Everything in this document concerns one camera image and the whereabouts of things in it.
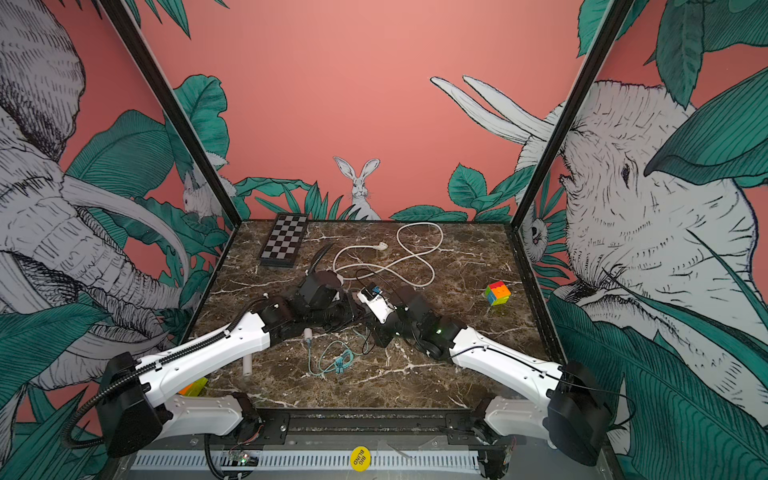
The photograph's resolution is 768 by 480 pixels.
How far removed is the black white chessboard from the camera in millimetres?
1074

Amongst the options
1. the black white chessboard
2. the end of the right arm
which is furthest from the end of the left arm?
the black white chessboard

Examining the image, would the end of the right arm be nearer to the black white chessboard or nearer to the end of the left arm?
the end of the left arm
